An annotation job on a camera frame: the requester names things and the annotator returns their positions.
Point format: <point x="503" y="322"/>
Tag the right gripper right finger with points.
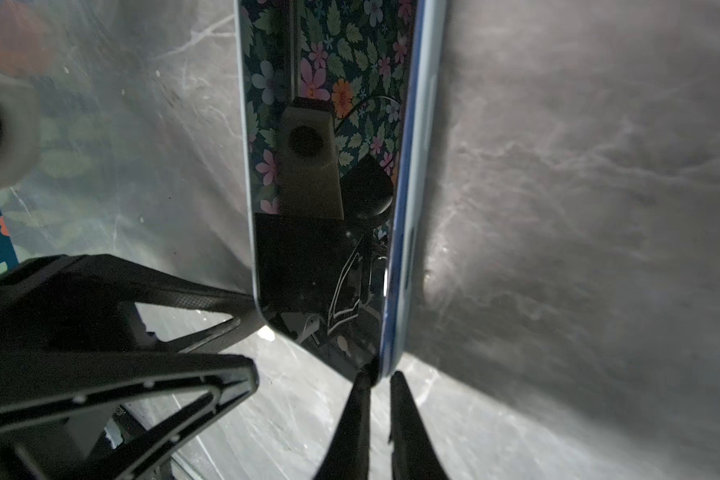
<point x="413" y="455"/>

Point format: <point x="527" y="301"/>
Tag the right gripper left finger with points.
<point x="348" y="454"/>

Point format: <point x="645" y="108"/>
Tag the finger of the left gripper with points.
<point x="87" y="303"/>
<point x="55" y="405"/>

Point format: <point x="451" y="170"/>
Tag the light blue phone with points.
<point x="417" y="180"/>

